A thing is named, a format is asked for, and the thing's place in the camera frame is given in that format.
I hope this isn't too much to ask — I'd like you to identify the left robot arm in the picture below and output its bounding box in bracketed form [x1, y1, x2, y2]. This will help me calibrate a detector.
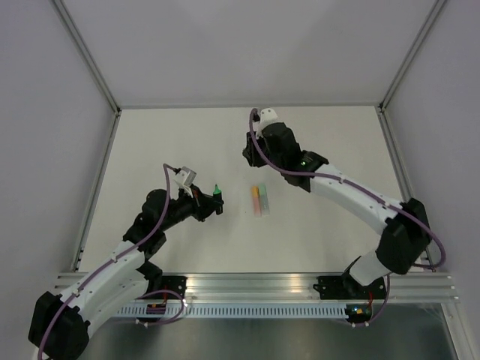
[28, 186, 224, 359]

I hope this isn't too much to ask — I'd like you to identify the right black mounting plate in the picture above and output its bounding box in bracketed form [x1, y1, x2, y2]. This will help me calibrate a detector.
[313, 275, 386, 300]

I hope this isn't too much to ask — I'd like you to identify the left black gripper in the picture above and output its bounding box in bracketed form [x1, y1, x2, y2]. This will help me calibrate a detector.
[160, 184, 223, 232]

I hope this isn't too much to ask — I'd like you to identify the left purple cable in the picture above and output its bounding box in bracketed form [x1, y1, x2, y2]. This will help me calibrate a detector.
[36, 163, 187, 360]

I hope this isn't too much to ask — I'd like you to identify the black green-tipped highlighter pen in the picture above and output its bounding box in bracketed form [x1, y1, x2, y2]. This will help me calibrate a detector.
[213, 184, 222, 200]

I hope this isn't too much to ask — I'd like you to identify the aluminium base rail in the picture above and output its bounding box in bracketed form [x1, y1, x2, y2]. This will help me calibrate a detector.
[54, 272, 461, 303]

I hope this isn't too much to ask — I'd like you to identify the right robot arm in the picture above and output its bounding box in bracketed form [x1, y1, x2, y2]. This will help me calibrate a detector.
[242, 121, 431, 298]

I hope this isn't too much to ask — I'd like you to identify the white slotted cable duct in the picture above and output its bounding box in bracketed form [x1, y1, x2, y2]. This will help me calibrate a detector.
[113, 301, 347, 319]

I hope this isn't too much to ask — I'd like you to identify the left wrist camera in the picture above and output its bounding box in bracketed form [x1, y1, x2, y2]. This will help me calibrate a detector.
[174, 166, 197, 191]

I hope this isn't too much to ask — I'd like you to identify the light green pen cap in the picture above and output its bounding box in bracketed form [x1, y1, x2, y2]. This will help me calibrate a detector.
[258, 183, 267, 197]

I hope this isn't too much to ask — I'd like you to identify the right aluminium frame post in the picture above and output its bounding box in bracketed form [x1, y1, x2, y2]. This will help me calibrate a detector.
[376, 1, 449, 200]

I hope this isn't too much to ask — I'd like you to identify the light green highlighter pen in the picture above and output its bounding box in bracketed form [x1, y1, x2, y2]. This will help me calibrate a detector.
[259, 195, 270, 216]

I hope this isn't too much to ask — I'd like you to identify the left aluminium frame post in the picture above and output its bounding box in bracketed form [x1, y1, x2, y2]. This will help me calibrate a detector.
[49, 0, 122, 272]

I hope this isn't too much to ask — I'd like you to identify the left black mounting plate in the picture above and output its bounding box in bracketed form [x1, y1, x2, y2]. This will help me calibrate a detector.
[160, 275, 188, 299]

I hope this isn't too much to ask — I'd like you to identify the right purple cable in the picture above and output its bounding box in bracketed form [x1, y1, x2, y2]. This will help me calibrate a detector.
[248, 108, 446, 328]

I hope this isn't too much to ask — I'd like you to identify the purple cable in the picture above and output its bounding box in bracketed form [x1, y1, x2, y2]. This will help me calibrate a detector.
[36, 163, 187, 360]
[248, 108, 446, 328]

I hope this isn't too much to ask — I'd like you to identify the orange highlighter pen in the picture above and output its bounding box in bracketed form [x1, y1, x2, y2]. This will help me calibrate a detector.
[252, 196, 261, 217]

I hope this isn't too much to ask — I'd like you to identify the black mounting plate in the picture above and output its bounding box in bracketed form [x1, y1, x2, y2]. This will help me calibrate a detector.
[313, 275, 386, 300]
[160, 275, 188, 299]

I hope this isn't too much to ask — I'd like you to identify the aluminium frame post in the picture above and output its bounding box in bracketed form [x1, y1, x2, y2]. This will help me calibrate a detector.
[376, 1, 449, 200]
[49, 0, 122, 272]

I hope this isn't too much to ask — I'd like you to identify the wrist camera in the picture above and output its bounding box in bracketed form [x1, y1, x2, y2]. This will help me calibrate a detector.
[256, 108, 279, 138]
[174, 166, 197, 191]

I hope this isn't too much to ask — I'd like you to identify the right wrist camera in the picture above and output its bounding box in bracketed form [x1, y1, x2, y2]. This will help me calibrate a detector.
[256, 108, 279, 138]

